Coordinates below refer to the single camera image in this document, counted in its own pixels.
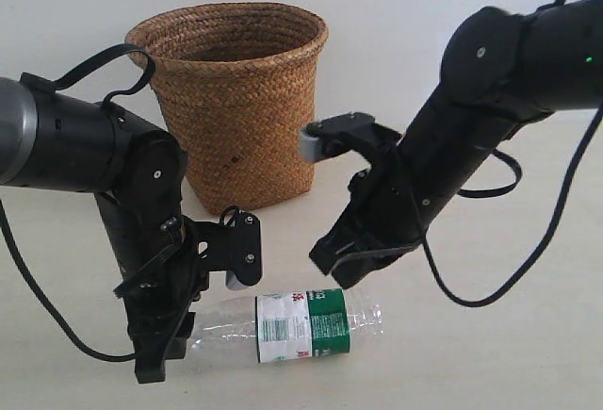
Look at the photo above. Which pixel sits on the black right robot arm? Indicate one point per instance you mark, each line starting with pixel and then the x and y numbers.
pixel 499 73

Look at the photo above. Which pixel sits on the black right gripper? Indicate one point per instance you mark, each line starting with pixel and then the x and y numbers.
pixel 380 224

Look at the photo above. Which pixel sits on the clear plastic water bottle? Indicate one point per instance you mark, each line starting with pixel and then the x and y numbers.
pixel 286 326

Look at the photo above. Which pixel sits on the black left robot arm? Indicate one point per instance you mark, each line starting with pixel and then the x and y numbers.
pixel 134 170

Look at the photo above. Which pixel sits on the brown woven wicker basket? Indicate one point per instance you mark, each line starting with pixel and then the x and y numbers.
pixel 235 82

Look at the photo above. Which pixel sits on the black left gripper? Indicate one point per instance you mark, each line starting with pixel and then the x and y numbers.
pixel 159 266

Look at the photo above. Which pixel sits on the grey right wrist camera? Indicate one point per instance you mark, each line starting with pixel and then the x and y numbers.
pixel 331 137

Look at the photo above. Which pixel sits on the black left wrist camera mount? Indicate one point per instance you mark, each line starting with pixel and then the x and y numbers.
pixel 233 245

